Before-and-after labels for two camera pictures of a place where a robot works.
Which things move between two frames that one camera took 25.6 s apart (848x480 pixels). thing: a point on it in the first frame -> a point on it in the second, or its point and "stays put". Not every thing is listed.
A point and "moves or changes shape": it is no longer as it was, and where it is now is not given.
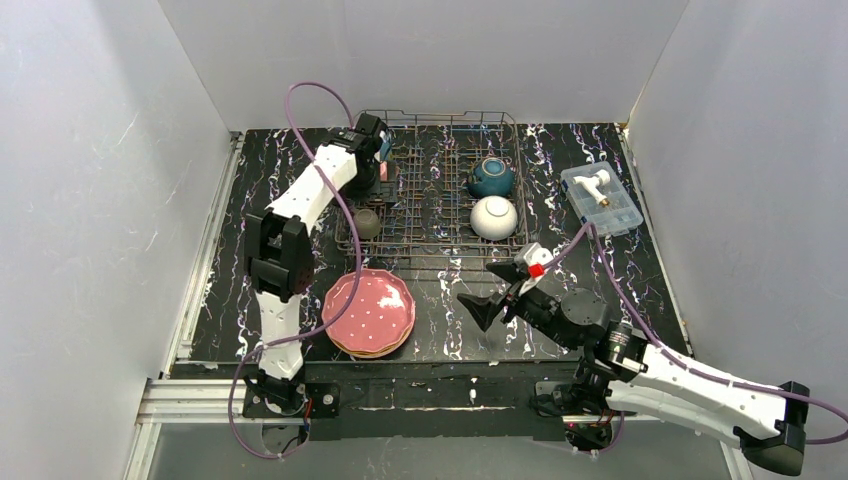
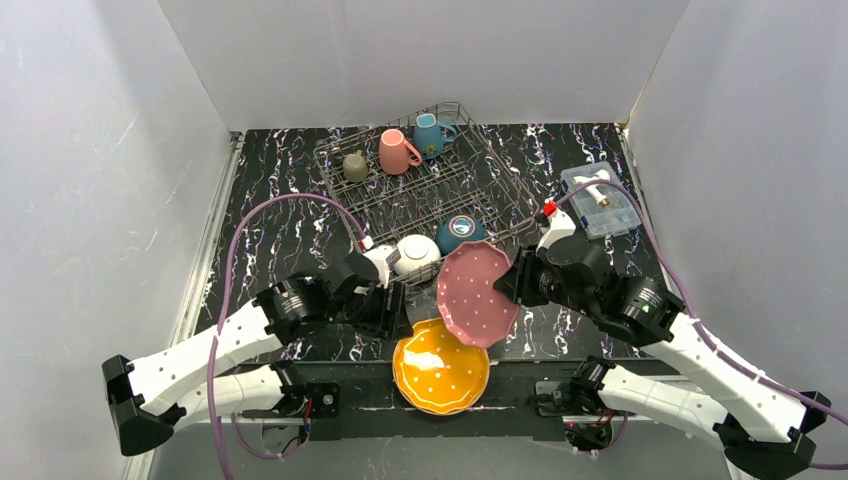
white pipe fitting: (601, 177) stays put
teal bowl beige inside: (492, 177) -> (454, 230)
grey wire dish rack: (459, 191) moves or changes shape
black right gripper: (510, 299) -> (523, 279)
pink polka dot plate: (379, 315) moves or changes shape
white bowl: (493, 218) -> (419, 256)
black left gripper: (381, 189) -> (389, 311)
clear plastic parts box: (600, 199) stays put
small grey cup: (367, 223) moves or changes shape
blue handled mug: (385, 145) -> (430, 135)
